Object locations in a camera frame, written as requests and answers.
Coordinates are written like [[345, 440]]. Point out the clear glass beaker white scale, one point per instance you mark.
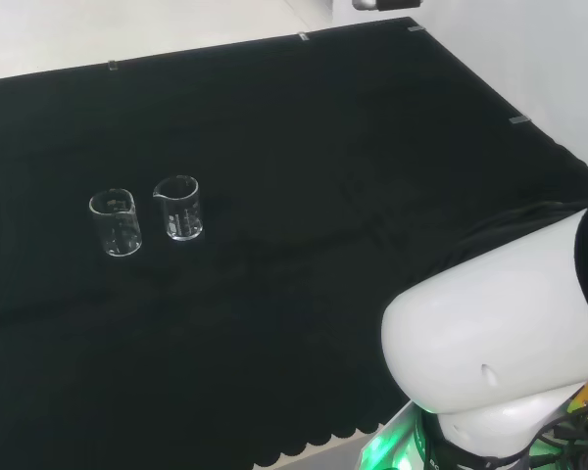
[[181, 215]]

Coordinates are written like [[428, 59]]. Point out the clear glass beaker white label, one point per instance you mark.
[[115, 225]]

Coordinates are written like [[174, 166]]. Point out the black bench cloth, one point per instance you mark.
[[274, 294]]

